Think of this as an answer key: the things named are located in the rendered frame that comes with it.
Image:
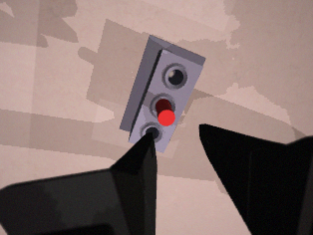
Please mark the red peg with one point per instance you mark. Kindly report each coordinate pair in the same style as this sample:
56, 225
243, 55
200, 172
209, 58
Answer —
165, 115

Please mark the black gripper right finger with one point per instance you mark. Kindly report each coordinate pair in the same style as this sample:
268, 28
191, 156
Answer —
270, 183

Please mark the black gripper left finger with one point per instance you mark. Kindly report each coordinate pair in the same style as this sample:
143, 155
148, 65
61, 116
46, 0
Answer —
123, 195

